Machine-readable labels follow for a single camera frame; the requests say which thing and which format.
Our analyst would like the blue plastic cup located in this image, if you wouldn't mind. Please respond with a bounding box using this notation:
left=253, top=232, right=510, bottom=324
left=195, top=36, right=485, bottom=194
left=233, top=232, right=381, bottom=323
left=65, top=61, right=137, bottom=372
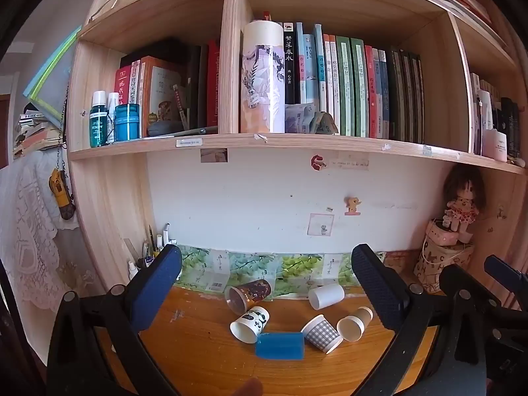
left=255, top=332, right=306, bottom=361

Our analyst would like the row of colourful books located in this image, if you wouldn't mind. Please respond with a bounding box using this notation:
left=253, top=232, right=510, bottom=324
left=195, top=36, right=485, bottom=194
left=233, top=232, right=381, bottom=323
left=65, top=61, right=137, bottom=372
left=282, top=22, right=425, bottom=144

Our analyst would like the white lace curtain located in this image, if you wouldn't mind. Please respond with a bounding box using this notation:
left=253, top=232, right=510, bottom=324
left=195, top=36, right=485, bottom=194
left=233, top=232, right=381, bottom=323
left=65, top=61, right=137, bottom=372
left=0, top=148, right=98, bottom=311

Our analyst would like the wooden bookshelf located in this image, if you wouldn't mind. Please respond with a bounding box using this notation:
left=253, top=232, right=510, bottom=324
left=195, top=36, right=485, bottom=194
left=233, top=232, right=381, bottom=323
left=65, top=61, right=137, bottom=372
left=66, top=0, right=528, bottom=326

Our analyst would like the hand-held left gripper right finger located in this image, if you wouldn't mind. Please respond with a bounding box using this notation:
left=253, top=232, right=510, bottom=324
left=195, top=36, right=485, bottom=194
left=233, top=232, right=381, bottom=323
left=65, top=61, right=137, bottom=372
left=350, top=243, right=475, bottom=396

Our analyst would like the grey checked paper cup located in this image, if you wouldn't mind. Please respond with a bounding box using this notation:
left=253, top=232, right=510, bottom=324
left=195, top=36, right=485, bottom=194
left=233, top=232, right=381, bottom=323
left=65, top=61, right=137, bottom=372
left=300, top=314, right=344, bottom=354

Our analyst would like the cartoon animal wall sticker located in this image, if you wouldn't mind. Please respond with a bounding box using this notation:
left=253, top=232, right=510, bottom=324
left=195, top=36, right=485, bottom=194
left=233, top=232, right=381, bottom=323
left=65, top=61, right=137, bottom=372
left=344, top=195, right=364, bottom=216

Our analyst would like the row of dark slim books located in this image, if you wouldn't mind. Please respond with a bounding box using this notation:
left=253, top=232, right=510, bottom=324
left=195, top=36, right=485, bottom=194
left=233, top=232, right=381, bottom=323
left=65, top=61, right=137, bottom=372
left=470, top=72, right=528, bottom=159

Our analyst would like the row of red and dark books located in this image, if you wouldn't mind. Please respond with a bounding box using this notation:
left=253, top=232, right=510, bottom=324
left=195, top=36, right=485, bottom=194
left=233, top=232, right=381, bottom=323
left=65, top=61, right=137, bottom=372
left=114, top=39, right=220, bottom=138

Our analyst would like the photo wall sticker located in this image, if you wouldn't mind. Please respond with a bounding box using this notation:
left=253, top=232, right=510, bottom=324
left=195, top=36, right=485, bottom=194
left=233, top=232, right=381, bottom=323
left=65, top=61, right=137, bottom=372
left=200, top=148, right=229, bottom=164

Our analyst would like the plain white cup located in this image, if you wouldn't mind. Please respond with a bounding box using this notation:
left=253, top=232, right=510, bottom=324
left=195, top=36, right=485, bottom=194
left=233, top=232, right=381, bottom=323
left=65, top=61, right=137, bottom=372
left=308, top=284, right=345, bottom=311

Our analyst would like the crumpled printed packet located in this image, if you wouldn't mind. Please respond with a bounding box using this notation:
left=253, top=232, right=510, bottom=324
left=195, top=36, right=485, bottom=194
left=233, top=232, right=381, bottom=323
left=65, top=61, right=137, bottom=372
left=284, top=104, right=338, bottom=135

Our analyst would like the teal bottle with white cap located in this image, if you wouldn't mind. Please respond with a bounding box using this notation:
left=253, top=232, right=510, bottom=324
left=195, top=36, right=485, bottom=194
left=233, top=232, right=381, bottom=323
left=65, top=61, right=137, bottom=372
left=89, top=91, right=109, bottom=148

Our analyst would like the grey pouch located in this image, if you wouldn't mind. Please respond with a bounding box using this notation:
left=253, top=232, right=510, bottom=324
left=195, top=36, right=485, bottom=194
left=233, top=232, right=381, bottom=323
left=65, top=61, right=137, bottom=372
left=147, top=120, right=182, bottom=137

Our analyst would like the printed fabric bag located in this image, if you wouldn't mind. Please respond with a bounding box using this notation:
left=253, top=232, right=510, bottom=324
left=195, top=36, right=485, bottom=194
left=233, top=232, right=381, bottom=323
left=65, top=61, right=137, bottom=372
left=413, top=235, right=475, bottom=294

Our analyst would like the blue round jar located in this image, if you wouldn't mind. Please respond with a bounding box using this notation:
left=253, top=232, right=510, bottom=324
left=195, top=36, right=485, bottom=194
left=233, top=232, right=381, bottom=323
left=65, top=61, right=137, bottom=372
left=115, top=103, right=141, bottom=141

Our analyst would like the white lotion bottle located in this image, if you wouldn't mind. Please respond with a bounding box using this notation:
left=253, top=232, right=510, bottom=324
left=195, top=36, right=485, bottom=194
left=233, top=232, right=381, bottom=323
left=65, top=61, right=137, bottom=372
left=483, top=128, right=508, bottom=163

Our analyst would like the pen holder with pens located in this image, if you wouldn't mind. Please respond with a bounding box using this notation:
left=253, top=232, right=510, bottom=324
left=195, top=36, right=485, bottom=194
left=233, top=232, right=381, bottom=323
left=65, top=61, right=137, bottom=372
left=135, top=223, right=177, bottom=272

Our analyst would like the tan paper cup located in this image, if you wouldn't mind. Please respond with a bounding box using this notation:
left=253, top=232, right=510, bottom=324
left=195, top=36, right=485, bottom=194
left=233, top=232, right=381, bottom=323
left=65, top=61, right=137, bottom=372
left=336, top=306, right=374, bottom=342

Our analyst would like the white panda print cup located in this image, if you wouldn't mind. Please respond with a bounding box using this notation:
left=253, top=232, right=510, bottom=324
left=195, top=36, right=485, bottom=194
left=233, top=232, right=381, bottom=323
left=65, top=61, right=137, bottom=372
left=230, top=306, right=270, bottom=344

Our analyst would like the dark brown paper cup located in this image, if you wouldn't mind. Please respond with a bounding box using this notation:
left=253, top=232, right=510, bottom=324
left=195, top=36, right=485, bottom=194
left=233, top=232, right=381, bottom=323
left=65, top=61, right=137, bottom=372
left=224, top=278, right=273, bottom=314

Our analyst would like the white printed paper tube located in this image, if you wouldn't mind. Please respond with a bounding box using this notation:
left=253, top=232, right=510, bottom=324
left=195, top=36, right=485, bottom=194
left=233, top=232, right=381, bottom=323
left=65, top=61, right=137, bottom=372
left=240, top=20, right=285, bottom=134

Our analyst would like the green blue folder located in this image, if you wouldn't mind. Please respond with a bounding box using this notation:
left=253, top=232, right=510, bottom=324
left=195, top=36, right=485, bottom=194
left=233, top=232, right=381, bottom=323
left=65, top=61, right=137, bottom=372
left=22, top=25, right=83, bottom=123

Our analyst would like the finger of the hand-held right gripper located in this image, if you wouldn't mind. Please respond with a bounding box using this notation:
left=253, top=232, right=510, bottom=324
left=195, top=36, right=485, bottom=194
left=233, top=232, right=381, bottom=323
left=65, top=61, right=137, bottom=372
left=438, top=263, right=504, bottom=313
left=484, top=255, right=528, bottom=288

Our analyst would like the stack of worn books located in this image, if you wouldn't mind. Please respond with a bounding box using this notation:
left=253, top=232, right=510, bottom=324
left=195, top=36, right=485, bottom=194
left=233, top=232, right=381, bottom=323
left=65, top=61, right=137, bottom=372
left=14, top=103, right=67, bottom=160

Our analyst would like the rag doll with brown hair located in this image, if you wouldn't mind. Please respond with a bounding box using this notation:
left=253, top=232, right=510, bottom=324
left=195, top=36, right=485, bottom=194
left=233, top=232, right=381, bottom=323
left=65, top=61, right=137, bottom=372
left=443, top=166, right=487, bottom=243

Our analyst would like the pink memo wall sticker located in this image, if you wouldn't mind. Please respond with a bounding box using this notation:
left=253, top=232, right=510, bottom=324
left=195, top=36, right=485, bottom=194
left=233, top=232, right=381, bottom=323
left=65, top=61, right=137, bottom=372
left=308, top=213, right=335, bottom=237

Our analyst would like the pink round box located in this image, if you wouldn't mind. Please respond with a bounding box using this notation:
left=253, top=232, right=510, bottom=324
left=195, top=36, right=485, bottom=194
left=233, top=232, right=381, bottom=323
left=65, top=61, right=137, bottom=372
left=426, top=218, right=461, bottom=245

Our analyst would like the grape print paper strip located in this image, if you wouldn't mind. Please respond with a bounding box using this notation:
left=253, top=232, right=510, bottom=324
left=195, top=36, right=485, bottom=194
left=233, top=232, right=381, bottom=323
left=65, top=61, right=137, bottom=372
left=172, top=245, right=387, bottom=298

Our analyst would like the black pen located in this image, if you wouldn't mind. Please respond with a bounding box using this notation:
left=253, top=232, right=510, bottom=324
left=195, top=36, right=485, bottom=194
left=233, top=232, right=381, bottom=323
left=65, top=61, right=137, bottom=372
left=172, top=126, right=219, bottom=137

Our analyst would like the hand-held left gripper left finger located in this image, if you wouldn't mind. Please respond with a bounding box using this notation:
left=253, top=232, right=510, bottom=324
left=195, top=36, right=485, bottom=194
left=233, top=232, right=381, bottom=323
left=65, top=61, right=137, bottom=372
left=46, top=244, right=183, bottom=396

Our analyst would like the yellow toy car keychain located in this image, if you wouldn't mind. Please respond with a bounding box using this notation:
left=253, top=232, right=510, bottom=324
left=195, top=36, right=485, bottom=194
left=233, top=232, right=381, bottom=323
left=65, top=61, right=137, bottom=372
left=48, top=168, right=77, bottom=220

